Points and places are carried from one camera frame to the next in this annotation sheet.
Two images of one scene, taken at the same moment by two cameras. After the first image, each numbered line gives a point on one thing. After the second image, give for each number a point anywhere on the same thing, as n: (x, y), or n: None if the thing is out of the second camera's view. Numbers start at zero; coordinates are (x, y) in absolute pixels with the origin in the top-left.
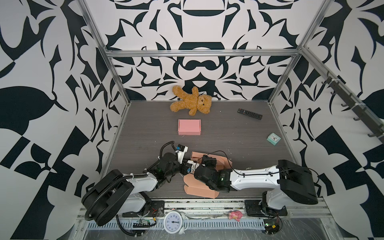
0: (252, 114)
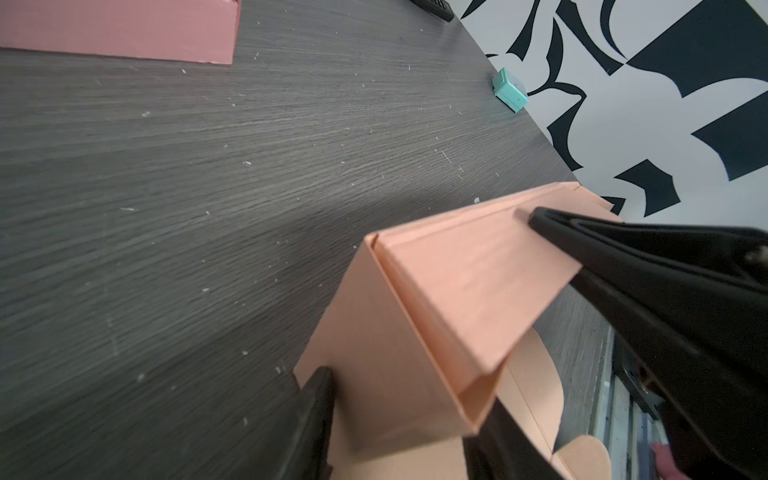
0: (440, 8)
